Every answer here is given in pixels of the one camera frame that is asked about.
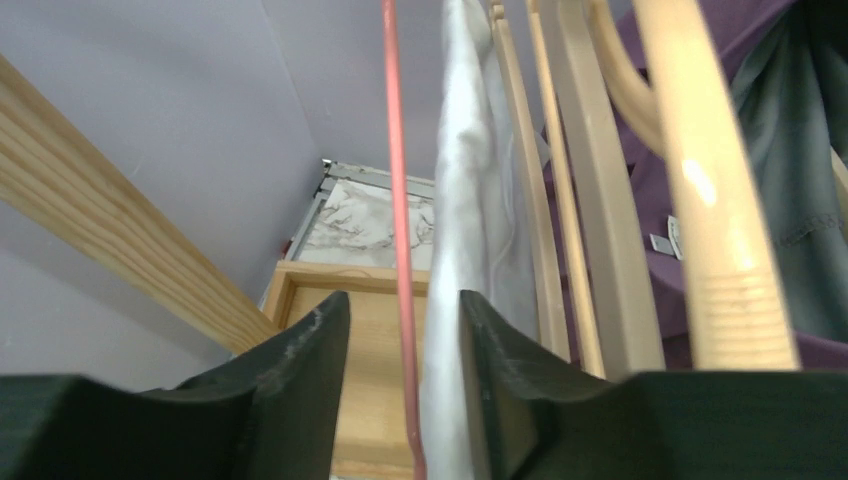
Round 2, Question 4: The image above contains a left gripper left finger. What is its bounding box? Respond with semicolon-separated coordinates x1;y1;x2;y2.
1;291;351;479

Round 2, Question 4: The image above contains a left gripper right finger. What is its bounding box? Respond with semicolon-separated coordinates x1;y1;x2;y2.
459;290;847;479

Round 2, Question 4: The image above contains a white garment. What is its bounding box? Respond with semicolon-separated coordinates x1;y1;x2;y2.
419;1;539;479

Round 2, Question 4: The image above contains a pink wire hanger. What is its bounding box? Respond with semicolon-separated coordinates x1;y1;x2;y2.
381;0;427;480

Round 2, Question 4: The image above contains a purple garment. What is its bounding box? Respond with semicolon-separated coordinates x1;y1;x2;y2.
615;1;847;372

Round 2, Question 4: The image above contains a wooden hanger left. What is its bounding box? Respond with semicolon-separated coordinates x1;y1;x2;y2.
488;1;801;380

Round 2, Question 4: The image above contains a wooden clothes rack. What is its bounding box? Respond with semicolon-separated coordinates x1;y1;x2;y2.
1;62;428;478

